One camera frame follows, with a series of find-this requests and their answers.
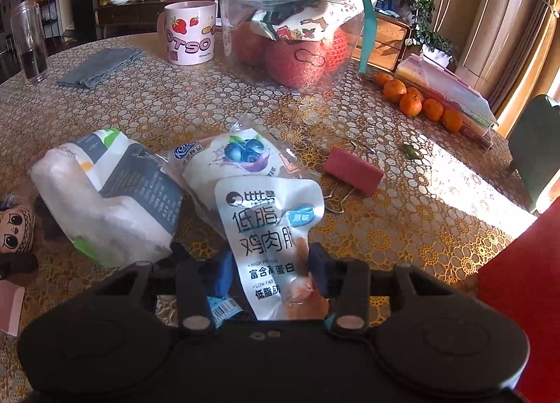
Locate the plush doll with big eyes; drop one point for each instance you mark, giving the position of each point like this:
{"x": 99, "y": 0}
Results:
{"x": 15, "y": 230}

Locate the apple in red foam net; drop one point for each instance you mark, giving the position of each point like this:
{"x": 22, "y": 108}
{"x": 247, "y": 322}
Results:
{"x": 339, "y": 50}
{"x": 249, "y": 46}
{"x": 293, "y": 64}

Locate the clear glass tumbler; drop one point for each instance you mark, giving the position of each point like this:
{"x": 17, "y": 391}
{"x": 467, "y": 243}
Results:
{"x": 29, "y": 44}

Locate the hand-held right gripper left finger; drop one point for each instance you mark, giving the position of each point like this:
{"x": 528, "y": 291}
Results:
{"x": 221, "y": 276}

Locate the wooden drawer cabinet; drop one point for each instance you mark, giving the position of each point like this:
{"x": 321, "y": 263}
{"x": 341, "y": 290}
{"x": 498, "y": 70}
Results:
{"x": 385, "y": 42}

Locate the pink strawberry print mug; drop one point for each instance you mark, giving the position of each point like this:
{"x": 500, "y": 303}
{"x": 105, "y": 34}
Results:
{"x": 188, "y": 35}

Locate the row of mandarins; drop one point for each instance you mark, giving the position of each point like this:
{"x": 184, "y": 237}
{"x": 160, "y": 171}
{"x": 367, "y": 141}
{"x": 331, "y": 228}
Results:
{"x": 411, "y": 104}

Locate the dark wooden sideboard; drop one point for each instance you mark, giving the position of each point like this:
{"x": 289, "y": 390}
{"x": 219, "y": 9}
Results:
{"x": 131, "y": 13}

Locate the potted tree in white pot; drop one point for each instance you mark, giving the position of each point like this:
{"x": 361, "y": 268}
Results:
{"x": 420, "y": 4}

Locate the red storage box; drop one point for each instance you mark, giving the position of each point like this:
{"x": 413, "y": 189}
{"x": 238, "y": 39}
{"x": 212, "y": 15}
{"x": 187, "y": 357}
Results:
{"x": 525, "y": 298}

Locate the blueberry print snack packet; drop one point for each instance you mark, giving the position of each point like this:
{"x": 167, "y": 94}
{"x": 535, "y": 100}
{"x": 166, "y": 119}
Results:
{"x": 245, "y": 153}

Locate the tied window curtain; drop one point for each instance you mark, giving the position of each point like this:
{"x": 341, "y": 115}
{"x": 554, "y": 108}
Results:
{"x": 503, "y": 13}

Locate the white animal print cloth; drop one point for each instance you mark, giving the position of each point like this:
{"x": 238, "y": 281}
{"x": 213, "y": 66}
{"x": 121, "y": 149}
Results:
{"x": 315, "y": 20}

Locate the white chicken sausage packet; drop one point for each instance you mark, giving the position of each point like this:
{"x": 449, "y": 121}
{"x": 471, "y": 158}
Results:
{"x": 262, "y": 228}

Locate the blue barcode packet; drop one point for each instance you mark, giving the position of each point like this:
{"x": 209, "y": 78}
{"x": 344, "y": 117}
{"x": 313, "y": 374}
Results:
{"x": 225, "y": 310}

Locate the white grey tissue pack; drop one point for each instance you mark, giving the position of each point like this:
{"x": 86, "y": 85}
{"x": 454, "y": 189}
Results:
{"x": 87, "y": 193}

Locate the pink packet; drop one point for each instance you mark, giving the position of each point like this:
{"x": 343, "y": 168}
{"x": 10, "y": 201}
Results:
{"x": 11, "y": 306}

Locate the grey folded cloth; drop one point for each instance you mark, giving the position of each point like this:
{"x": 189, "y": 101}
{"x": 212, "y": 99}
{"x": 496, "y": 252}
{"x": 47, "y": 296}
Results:
{"x": 98, "y": 68}

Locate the green leaf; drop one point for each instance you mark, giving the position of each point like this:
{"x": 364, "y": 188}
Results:
{"x": 411, "y": 152}

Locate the stack of plastic folders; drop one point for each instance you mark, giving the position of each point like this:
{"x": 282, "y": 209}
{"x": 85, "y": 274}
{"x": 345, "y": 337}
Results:
{"x": 450, "y": 88}

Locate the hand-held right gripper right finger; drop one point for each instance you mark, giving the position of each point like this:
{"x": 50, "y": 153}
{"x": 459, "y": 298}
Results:
{"x": 321, "y": 274}

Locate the red binder clip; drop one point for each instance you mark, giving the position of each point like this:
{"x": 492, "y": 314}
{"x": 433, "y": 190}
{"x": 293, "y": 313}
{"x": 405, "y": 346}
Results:
{"x": 354, "y": 169}

